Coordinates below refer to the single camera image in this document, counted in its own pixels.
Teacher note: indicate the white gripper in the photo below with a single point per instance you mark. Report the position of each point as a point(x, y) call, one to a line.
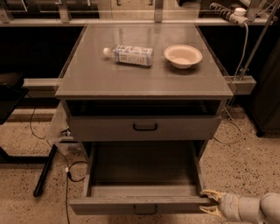
point(228, 204)

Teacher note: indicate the grey drawer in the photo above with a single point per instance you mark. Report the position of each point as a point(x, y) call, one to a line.
point(141, 120)
point(142, 178)

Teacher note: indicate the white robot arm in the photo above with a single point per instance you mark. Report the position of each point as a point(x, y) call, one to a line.
point(264, 210)

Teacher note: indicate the grey drawer cabinet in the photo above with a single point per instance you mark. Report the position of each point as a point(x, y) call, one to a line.
point(91, 76)

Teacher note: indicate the white paper bowl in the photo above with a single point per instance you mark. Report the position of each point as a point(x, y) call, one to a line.
point(183, 56)

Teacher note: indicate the plastic water bottle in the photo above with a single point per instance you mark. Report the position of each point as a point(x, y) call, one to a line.
point(128, 54)

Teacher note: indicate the black table leg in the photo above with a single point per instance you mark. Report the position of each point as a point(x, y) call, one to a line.
point(39, 187)

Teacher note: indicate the white power strip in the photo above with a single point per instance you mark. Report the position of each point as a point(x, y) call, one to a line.
point(236, 16)

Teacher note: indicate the black side table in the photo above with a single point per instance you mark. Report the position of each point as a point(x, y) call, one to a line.
point(11, 93)

